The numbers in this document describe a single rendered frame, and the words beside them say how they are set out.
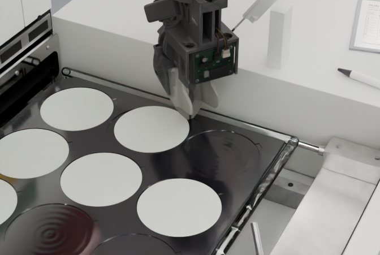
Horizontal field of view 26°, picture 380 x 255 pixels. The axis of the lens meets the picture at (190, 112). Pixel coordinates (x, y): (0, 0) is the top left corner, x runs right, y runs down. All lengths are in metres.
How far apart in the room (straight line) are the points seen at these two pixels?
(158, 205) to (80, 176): 0.11
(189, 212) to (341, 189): 0.20
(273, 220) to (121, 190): 0.21
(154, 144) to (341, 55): 0.28
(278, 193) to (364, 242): 0.25
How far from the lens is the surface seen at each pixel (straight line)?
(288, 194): 1.08
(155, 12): 1.06
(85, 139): 1.08
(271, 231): 1.06
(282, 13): 1.05
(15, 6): 1.15
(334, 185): 1.05
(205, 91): 1.07
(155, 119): 1.10
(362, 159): 1.05
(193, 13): 0.96
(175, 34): 0.99
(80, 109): 1.13
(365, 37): 1.17
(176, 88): 1.06
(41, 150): 1.07
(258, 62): 1.10
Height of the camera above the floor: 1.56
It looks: 36 degrees down
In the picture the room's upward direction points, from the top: straight up
